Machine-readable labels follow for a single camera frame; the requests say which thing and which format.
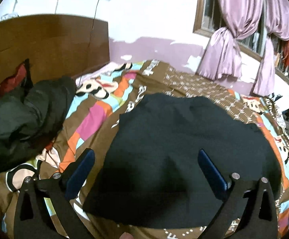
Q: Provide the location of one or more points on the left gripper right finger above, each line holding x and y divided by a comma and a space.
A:
248, 208

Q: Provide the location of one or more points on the red cloth by headboard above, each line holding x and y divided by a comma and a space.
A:
21, 77

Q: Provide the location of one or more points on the dark green jacket pile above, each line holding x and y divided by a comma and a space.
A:
31, 117

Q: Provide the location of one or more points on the brown wooden headboard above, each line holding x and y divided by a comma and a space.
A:
55, 45

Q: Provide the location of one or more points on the left pink curtain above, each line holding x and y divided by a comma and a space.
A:
222, 55

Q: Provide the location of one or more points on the colourful cartoon bed quilt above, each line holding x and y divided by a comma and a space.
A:
92, 121

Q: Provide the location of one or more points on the wooden framed window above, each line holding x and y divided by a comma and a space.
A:
277, 18

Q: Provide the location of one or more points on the red hanging garment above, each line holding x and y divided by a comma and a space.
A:
285, 59

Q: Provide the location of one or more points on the black winter jacket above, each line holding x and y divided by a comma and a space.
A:
151, 177

